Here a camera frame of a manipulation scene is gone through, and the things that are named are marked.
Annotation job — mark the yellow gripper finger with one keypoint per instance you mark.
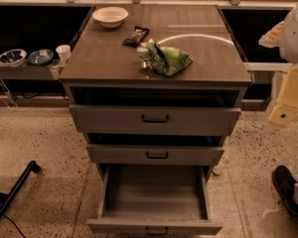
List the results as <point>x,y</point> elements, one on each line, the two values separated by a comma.
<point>285,109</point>
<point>272,37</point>

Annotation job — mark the green jalapeno chip bag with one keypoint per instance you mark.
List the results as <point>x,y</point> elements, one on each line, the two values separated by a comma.
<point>164,60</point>

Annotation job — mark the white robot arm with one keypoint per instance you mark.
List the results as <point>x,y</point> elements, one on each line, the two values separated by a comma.
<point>285,36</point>

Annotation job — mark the grey drawer cabinet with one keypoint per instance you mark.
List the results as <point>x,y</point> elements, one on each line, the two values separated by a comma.
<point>160,93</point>

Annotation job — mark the open grey bottom drawer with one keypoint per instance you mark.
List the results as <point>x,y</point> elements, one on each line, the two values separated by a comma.
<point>155,201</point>

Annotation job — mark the grey top drawer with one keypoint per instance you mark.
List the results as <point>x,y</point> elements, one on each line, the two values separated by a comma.
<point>183,121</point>

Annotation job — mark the grey middle drawer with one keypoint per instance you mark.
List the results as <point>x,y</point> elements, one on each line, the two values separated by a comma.
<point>154,155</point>

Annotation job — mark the black shoe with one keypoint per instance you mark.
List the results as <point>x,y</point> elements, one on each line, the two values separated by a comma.
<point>284,183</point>

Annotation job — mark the black snack bar wrapper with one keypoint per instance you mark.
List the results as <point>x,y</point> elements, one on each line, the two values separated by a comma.
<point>136,37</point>

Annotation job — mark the white ceramic bowl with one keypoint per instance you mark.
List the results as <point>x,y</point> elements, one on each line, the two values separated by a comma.
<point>110,17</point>

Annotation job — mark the white paper cup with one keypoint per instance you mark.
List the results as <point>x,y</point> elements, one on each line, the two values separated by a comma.
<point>64,52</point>

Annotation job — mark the dark blue bowl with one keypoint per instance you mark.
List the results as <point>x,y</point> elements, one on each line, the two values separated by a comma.
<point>41,57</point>

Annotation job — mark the low side shelf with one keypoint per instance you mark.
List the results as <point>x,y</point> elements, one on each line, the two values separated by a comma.
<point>28,71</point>

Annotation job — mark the white blue patterned bowl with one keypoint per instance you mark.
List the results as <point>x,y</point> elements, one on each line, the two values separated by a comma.
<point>13,58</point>

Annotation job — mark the black stand leg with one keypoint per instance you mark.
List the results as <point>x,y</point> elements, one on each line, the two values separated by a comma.
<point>7,198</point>

